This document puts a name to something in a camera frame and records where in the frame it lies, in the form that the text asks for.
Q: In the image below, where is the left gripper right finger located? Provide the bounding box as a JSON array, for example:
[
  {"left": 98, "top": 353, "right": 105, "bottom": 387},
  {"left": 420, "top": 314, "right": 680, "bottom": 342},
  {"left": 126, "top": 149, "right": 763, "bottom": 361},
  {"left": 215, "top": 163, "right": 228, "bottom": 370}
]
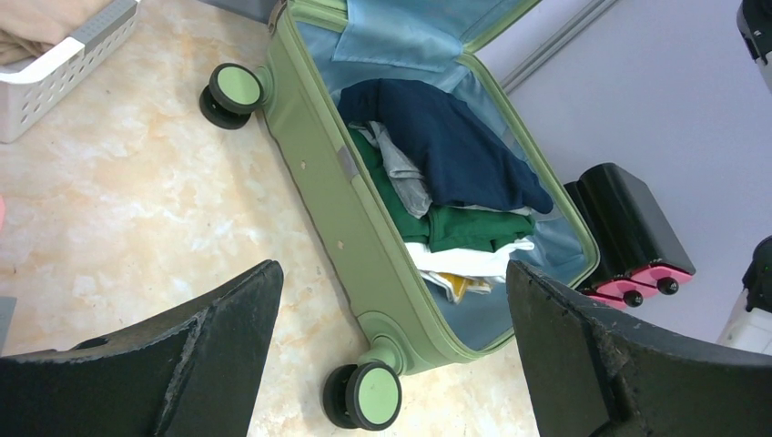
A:
[{"left": 506, "top": 261, "right": 771, "bottom": 436}]

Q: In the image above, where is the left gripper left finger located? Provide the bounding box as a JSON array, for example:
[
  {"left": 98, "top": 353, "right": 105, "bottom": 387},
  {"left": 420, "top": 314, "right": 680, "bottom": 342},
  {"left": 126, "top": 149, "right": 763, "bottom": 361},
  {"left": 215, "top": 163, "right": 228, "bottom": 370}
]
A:
[{"left": 1, "top": 260, "right": 284, "bottom": 436}]

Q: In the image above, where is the black and pink storage stack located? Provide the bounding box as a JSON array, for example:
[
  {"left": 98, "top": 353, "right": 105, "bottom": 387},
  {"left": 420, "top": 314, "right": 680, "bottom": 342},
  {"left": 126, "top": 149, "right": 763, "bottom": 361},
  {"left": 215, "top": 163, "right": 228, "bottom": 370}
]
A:
[{"left": 564, "top": 163, "right": 696, "bottom": 310}]

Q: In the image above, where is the green hard-shell suitcase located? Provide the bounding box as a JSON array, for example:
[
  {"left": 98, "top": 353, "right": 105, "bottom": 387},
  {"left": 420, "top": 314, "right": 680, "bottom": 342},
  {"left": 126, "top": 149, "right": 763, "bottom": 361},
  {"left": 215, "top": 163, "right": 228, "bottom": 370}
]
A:
[{"left": 199, "top": 1, "right": 599, "bottom": 432}]

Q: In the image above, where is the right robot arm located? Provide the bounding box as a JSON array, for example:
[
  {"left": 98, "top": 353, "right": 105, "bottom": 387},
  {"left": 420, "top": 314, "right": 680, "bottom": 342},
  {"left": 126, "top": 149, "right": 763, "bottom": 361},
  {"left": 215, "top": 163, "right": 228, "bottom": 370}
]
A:
[{"left": 719, "top": 0, "right": 771, "bottom": 355}]

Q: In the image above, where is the white folded garment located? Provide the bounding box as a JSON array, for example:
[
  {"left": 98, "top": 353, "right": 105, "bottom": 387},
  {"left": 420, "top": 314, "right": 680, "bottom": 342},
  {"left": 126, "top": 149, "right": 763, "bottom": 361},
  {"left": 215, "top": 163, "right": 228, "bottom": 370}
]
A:
[{"left": 405, "top": 239, "right": 535, "bottom": 283}]

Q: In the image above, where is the yellow patterned garment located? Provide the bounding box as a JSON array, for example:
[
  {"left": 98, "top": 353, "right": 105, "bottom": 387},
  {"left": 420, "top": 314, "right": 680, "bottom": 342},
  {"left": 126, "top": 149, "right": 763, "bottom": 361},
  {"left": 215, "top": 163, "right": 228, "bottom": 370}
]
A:
[{"left": 421, "top": 271, "right": 493, "bottom": 304}]

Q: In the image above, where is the green folded garment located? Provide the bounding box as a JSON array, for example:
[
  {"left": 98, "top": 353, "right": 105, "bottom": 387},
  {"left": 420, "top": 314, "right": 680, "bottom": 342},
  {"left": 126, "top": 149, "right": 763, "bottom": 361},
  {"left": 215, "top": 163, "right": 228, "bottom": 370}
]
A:
[{"left": 349, "top": 128, "right": 535, "bottom": 252}]

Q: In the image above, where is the navy blue folded garment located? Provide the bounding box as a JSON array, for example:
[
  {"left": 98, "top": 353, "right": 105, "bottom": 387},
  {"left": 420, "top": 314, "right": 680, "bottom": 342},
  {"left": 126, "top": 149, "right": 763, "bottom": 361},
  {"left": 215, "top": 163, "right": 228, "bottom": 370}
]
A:
[{"left": 337, "top": 78, "right": 554, "bottom": 214}]

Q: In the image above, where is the grey garment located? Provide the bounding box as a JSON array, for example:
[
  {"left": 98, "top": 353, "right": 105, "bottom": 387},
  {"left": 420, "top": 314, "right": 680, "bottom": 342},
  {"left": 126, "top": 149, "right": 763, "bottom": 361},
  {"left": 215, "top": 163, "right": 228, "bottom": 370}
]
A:
[{"left": 349, "top": 121, "right": 432, "bottom": 219}]

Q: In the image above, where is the white plastic basket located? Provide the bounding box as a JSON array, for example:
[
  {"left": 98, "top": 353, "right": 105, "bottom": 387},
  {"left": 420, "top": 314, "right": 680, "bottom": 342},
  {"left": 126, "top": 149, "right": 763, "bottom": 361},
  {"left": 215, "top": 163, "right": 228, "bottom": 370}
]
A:
[{"left": 1, "top": 0, "right": 141, "bottom": 143}]

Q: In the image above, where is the tan folded cloth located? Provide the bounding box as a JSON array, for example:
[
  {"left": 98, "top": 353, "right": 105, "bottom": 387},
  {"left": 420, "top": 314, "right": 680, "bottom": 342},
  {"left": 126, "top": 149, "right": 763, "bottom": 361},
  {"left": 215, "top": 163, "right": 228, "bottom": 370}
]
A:
[{"left": 1, "top": 0, "right": 110, "bottom": 66}]

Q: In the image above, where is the right aluminium corner post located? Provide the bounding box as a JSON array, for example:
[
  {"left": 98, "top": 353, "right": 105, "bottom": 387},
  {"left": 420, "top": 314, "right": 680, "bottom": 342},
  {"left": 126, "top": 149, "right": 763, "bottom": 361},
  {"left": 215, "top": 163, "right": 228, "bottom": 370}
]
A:
[{"left": 501, "top": 0, "right": 617, "bottom": 93}]

